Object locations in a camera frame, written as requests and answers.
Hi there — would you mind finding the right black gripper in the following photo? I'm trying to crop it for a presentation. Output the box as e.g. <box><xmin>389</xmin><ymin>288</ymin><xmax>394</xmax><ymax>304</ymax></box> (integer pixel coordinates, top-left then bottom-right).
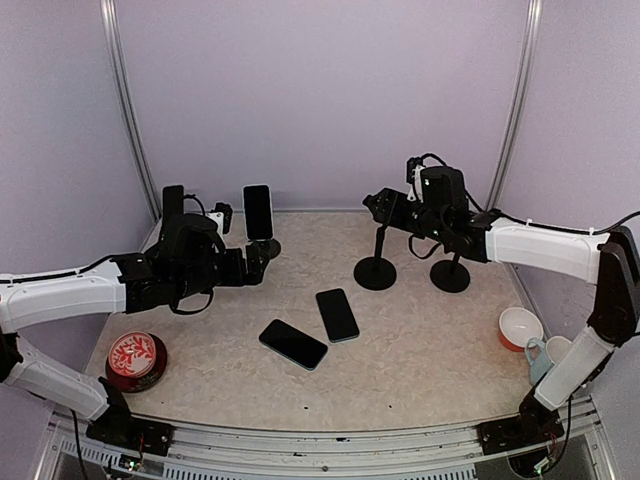
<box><xmin>369</xmin><ymin>186</ymin><xmax>449</xmax><ymax>242</ymax></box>

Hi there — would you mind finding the black gooseneck phone stand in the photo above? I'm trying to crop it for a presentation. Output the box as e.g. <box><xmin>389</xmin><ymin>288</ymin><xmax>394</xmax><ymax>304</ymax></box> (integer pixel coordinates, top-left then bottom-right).
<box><xmin>352</xmin><ymin>194</ymin><xmax>398</xmax><ymax>292</ymax></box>

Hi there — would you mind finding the light blue case phone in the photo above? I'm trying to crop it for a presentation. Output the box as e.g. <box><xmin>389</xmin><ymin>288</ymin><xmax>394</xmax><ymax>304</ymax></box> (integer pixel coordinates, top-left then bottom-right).
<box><xmin>243</xmin><ymin>185</ymin><xmax>273</xmax><ymax>241</ymax></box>

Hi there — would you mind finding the clear case phone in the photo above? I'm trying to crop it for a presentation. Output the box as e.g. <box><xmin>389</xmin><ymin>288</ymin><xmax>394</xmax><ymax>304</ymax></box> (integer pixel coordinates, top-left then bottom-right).
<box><xmin>160</xmin><ymin>185</ymin><xmax>184</xmax><ymax>232</ymax></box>

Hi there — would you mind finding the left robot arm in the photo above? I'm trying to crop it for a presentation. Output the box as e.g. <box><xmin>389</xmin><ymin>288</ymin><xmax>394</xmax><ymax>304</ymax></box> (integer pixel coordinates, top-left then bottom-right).
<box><xmin>1</xmin><ymin>214</ymin><xmax>269</xmax><ymax>445</ymax></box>

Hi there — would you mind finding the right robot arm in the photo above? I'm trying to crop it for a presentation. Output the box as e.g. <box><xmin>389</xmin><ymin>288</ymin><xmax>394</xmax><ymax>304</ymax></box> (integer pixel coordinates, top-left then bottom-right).
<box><xmin>363</xmin><ymin>160</ymin><xmax>639</xmax><ymax>444</ymax></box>

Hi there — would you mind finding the teal phone lying diagonal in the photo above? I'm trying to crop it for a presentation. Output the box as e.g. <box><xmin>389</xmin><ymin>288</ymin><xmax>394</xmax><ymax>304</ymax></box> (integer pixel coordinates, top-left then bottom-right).
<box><xmin>259</xmin><ymin>319</ymin><xmax>328</xmax><ymax>371</ymax></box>

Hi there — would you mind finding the black clamp phone stand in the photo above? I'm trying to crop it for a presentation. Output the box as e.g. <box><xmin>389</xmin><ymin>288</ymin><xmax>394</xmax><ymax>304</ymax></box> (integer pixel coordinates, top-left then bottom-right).
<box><xmin>430</xmin><ymin>253</ymin><xmax>471</xmax><ymax>293</ymax></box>

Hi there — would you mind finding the red patterned round tin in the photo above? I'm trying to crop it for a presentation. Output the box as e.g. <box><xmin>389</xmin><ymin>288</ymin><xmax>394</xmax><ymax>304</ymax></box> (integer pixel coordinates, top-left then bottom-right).
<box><xmin>105</xmin><ymin>331</ymin><xmax>168</xmax><ymax>393</ymax></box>

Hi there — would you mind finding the orange white bowl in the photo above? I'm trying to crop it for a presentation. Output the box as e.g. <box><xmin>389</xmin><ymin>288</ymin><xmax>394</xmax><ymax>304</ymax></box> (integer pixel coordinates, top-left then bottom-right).
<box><xmin>498</xmin><ymin>307</ymin><xmax>544</xmax><ymax>352</ymax></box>

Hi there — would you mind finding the light blue mug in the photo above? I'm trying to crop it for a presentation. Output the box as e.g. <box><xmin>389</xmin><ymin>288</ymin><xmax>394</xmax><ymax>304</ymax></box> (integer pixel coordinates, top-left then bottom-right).
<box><xmin>524</xmin><ymin>336</ymin><xmax>572</xmax><ymax>386</ymax></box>

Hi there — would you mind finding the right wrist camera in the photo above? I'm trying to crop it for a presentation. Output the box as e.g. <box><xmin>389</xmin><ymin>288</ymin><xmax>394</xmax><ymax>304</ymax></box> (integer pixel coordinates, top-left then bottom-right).
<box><xmin>406</xmin><ymin>156</ymin><xmax>425</xmax><ymax>203</ymax></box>

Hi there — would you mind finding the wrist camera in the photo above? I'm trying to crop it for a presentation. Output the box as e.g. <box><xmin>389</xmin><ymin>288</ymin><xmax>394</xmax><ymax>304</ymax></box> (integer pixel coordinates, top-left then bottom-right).
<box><xmin>406</xmin><ymin>156</ymin><xmax>425</xmax><ymax>203</ymax></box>
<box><xmin>206</xmin><ymin>202</ymin><xmax>233</xmax><ymax>236</ymax></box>

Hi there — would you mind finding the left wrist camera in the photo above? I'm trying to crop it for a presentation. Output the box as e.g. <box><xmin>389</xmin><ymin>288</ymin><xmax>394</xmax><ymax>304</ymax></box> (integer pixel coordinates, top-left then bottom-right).
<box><xmin>206</xmin><ymin>202</ymin><xmax>233</xmax><ymax>236</ymax></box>

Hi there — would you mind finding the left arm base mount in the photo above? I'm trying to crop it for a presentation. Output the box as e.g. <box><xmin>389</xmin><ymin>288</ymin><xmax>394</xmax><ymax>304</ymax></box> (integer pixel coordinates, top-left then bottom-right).
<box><xmin>86</xmin><ymin>408</ymin><xmax>174</xmax><ymax>457</ymax></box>

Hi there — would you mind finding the right aluminium frame post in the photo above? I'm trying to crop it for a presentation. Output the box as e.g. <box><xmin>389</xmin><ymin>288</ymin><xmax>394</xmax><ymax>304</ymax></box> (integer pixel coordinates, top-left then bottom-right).
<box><xmin>485</xmin><ymin>0</ymin><xmax>543</xmax><ymax>210</ymax></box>

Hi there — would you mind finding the aluminium frame post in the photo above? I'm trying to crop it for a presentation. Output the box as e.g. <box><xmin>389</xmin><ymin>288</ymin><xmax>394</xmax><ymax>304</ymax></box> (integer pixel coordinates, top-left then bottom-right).
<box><xmin>485</xmin><ymin>0</ymin><xmax>543</xmax><ymax>210</ymax></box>
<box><xmin>99</xmin><ymin>0</ymin><xmax>161</xmax><ymax>222</ymax></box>

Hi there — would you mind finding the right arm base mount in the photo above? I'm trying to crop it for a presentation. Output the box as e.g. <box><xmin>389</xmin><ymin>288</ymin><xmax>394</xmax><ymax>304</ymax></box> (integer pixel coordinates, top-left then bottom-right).
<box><xmin>477</xmin><ymin>415</ymin><xmax>565</xmax><ymax>455</ymax></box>

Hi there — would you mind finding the left aluminium frame post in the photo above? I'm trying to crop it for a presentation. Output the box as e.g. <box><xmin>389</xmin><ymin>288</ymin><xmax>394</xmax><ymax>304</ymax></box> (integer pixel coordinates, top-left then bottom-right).
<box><xmin>99</xmin><ymin>0</ymin><xmax>161</xmax><ymax>222</ymax></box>

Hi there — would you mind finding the aluminium front rail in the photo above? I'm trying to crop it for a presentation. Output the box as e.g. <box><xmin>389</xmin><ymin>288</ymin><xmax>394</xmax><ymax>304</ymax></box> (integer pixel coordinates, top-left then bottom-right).
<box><xmin>47</xmin><ymin>399</ymin><xmax>616</xmax><ymax>480</ymax></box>

